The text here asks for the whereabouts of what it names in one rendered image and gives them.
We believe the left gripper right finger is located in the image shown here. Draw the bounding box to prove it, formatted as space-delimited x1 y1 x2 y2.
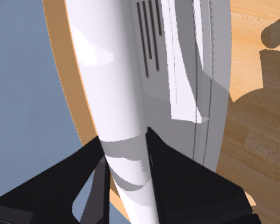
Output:
145 127 253 224

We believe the grey tube with white end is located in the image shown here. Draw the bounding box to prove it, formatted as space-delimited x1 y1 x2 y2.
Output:
65 0 159 224

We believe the long brown cardboard carton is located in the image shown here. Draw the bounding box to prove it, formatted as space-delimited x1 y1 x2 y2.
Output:
42 0 98 146

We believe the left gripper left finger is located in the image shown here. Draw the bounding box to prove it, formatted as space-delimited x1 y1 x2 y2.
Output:
0 135 111 224

